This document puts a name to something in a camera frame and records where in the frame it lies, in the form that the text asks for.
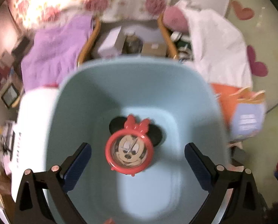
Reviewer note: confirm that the pink plush toy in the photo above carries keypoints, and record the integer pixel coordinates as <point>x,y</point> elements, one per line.
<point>174,19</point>

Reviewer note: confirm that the heart pattern play tent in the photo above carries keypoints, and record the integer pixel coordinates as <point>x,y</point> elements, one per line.
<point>258,22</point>

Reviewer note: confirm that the rose floral bedspread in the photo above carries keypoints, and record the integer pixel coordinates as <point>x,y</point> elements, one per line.
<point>35,14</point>

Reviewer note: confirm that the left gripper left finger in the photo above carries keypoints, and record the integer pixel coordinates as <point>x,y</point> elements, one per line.
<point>31,205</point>

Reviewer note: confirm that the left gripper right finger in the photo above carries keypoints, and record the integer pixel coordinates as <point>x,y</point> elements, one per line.
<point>244,204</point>

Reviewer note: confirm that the red Minnie Mouse alarm clock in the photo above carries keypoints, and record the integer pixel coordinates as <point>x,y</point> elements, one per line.
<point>130,148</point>

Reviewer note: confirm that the white Kotex package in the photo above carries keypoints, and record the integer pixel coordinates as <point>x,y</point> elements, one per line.
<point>31,134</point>

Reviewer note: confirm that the purple quilted blanket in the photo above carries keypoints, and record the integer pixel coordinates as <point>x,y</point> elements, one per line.
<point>55,51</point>

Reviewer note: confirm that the small framed picture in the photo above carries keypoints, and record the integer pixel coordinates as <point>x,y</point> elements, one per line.
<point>10,95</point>

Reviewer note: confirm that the Happy Meal cardboard box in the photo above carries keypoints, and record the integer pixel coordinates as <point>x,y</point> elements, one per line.
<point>243,110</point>

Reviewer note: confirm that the light blue plastic basin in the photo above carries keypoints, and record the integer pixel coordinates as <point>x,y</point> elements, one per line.
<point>172,96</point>

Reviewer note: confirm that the white box on chair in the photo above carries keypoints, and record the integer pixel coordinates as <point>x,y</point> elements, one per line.
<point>109,44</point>

